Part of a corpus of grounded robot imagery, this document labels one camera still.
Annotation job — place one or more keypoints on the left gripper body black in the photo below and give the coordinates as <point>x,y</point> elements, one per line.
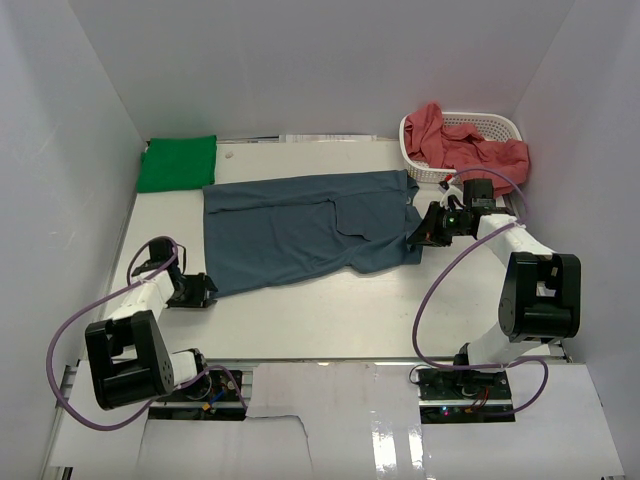
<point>190,294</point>

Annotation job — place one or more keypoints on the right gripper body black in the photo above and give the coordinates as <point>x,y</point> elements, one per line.
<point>446,224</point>

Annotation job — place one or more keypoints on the blue t shirt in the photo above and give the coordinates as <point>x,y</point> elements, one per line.
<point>278,232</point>

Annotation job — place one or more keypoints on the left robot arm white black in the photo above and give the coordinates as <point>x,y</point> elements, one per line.
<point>128,358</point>

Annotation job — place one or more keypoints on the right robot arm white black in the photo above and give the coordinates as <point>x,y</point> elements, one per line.
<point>540,299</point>

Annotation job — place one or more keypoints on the red t shirt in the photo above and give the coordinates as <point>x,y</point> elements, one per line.
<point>461,147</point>

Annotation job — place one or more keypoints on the white perforated plastic basket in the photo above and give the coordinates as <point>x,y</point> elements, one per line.
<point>492,127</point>

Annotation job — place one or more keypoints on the folded green t shirt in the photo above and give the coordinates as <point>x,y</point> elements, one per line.
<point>177,164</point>

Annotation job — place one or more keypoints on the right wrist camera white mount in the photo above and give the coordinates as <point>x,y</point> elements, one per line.
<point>450,192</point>

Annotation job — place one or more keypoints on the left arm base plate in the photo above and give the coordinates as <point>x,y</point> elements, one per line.
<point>215,398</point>

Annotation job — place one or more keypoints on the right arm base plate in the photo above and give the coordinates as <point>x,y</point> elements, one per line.
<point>448,397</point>

